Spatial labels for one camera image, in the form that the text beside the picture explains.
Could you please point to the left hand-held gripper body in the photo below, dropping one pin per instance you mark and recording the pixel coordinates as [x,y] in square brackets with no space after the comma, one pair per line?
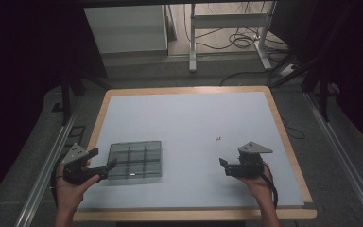
[75,168]

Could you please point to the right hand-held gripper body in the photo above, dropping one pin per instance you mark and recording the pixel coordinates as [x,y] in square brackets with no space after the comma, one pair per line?
[249,164]

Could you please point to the clear plastic compartment box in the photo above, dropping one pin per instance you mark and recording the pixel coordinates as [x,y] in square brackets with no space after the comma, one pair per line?
[135,160]

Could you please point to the person's right hand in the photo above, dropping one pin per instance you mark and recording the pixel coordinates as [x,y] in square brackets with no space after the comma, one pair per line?
[258,186]

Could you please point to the person's left hand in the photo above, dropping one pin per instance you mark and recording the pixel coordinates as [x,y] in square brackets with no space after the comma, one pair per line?
[71,192]

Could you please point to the black floor plate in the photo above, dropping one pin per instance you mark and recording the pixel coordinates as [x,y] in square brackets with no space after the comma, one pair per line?
[75,135]

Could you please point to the pale blue table mat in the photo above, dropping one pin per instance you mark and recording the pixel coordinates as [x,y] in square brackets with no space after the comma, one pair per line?
[189,119]

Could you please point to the black metal stand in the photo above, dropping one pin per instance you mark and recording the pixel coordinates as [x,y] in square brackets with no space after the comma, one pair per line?
[65,97]
[323,94]

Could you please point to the white power strip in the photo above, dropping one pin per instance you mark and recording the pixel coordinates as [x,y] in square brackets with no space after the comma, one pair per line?
[287,70]

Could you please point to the grey cabinet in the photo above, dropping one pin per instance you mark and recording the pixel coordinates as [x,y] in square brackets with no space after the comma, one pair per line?
[127,28]

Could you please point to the aluminium floor rail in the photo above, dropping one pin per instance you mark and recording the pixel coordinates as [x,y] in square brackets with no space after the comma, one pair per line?
[44,176]
[343,157]

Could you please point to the white metal desk frame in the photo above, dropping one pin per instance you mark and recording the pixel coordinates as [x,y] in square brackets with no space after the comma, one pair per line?
[230,20]

